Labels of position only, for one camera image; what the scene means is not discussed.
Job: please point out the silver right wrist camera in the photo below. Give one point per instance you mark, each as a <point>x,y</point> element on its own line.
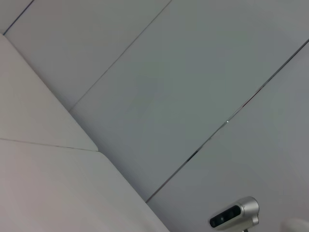
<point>236,212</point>

